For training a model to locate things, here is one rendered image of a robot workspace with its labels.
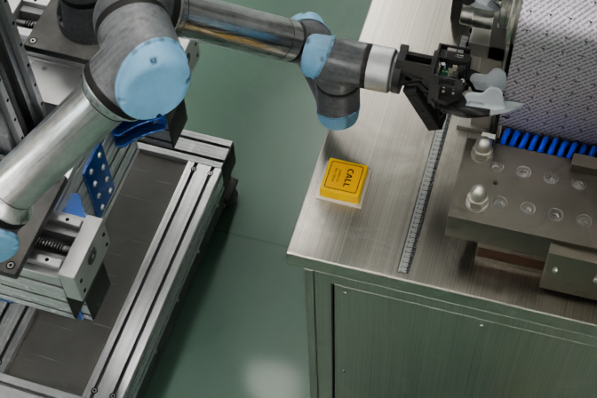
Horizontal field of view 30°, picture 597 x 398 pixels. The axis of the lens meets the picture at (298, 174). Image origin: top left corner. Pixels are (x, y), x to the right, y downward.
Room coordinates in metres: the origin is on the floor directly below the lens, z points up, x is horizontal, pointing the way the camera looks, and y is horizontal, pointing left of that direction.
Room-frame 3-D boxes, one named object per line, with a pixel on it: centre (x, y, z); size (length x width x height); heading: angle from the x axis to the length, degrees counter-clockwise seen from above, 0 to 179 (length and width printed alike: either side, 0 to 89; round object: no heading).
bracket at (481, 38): (1.22, -0.32, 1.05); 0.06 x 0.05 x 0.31; 71
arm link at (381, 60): (1.18, -0.15, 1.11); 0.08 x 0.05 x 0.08; 161
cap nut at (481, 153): (1.05, -0.30, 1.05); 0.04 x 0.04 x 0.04
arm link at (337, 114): (1.22, -0.07, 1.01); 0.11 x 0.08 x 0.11; 17
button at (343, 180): (1.09, -0.08, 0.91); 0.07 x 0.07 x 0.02; 71
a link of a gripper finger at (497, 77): (1.13, -0.33, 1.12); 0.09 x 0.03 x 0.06; 73
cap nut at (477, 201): (0.96, -0.28, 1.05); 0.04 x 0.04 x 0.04
